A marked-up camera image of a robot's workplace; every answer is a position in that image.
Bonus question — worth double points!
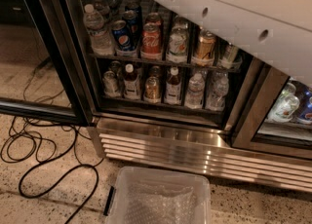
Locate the blue pepsi can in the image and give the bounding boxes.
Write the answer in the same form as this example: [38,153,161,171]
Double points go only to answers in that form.
[111,19,135,51]
[122,10,140,41]

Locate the water bottle bottom right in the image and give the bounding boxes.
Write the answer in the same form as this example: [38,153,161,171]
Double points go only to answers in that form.
[205,77,229,111]

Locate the clear water bottle middle shelf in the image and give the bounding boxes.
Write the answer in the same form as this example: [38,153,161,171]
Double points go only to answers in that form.
[83,4,113,56]

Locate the gold can bottom shelf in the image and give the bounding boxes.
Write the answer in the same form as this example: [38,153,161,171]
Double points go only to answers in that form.
[144,77,161,103]

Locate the brown tea bottle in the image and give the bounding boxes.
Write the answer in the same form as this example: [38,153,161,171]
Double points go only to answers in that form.
[165,67,181,105]
[124,63,141,100]

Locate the silver can bottom shelf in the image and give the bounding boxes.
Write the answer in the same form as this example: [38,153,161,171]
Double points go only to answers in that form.
[102,71,121,97]

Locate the water bottle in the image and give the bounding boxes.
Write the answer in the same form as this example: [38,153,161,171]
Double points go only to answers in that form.
[184,73,205,109]
[205,77,229,111]

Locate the brown tea bottle right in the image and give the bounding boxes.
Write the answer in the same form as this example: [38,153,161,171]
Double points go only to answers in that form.
[165,67,181,105]

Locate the blue pepsi can behind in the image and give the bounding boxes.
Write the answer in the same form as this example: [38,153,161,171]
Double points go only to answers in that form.
[122,10,140,41]

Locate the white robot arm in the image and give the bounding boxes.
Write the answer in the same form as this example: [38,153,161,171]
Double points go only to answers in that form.
[154,0,312,87]

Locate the open glass fridge door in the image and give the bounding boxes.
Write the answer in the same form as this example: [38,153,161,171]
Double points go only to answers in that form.
[0,0,92,126]

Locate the brown tea bottle left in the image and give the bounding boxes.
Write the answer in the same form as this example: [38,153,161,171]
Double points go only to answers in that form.
[124,63,141,100]

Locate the bubble wrap sheet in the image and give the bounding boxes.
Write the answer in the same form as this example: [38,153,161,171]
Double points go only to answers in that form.
[124,183,196,224]

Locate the white green soda can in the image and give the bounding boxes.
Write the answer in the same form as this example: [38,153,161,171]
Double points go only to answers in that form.
[169,28,188,56]

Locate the clear plastic storage bin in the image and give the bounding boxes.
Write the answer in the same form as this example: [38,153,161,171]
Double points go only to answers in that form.
[104,167,212,224]

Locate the gold orange soda can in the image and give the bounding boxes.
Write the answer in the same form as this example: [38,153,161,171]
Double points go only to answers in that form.
[195,29,216,60]

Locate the blue pepsi can front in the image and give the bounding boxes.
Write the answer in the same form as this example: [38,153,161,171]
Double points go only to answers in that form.
[111,19,135,51]

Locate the red coca cola can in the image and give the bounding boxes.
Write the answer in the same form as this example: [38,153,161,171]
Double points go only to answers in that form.
[142,23,161,55]

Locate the stainless steel display fridge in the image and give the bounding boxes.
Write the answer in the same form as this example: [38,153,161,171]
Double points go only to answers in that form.
[62,0,312,192]

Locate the black cable on floor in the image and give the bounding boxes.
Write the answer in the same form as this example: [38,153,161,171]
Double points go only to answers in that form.
[0,56,105,224]

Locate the white can right compartment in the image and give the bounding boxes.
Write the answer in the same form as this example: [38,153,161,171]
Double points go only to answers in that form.
[267,83,300,123]

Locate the water bottle bottom left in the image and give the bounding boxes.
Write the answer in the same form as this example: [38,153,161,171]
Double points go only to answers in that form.
[184,73,205,109]

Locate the pepsi can right compartment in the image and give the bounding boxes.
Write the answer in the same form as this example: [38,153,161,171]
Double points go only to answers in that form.
[295,91,312,125]

